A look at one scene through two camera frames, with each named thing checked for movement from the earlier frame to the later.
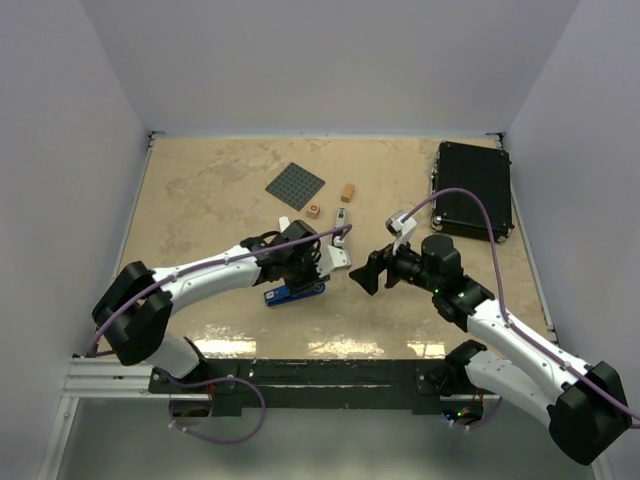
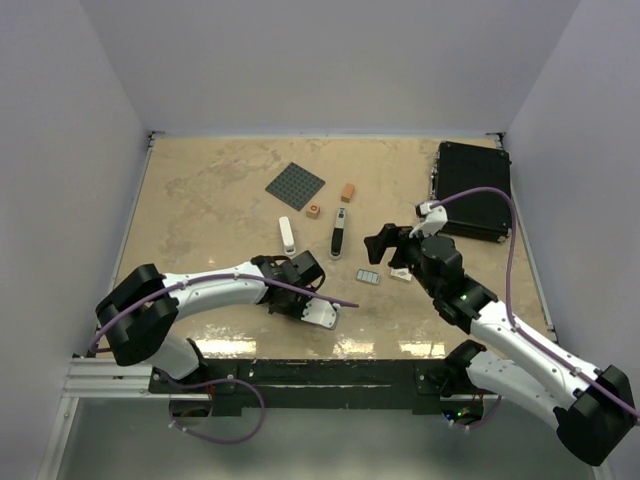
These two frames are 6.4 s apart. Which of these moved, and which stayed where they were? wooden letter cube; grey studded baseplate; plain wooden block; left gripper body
Moved: left gripper body
Stayed: wooden letter cube; plain wooden block; grey studded baseplate
